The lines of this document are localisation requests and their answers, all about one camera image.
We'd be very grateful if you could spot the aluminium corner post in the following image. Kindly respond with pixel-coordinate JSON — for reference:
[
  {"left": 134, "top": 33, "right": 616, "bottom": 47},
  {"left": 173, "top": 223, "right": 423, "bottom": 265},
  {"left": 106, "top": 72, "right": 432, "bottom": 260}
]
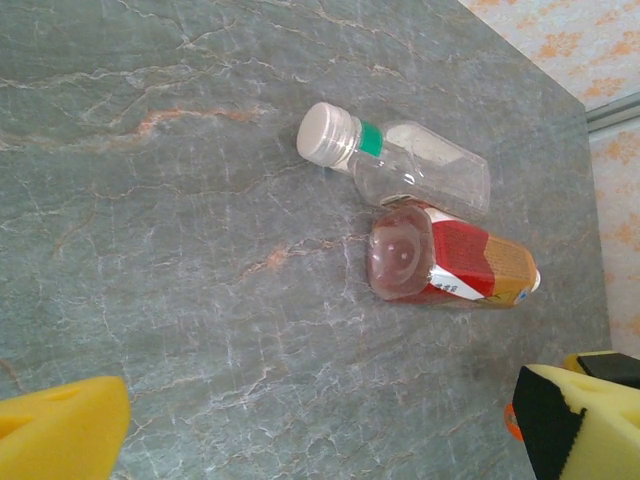
[{"left": 583, "top": 91, "right": 640, "bottom": 132}]

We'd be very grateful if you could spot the clear bottle green neck band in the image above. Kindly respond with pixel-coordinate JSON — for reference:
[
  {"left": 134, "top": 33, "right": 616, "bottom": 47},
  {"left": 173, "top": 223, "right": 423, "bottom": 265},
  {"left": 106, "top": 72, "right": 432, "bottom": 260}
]
[{"left": 295, "top": 101, "right": 492, "bottom": 221}]

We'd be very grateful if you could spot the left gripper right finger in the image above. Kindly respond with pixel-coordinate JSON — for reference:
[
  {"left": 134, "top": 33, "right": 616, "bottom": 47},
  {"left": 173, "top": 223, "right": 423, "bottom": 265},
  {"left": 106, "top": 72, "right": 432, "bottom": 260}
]
[{"left": 510, "top": 363, "right": 640, "bottom": 480}]

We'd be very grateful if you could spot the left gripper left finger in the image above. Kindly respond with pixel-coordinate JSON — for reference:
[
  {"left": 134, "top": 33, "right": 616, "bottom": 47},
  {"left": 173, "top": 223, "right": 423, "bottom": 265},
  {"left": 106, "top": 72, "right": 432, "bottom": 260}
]
[{"left": 0, "top": 375, "right": 133, "bottom": 480}]

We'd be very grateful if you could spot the red and gold tea bottle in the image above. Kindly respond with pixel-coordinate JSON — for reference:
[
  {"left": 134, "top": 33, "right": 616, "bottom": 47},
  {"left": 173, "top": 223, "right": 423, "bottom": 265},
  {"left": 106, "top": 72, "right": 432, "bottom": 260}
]
[{"left": 364, "top": 202, "right": 544, "bottom": 312}]

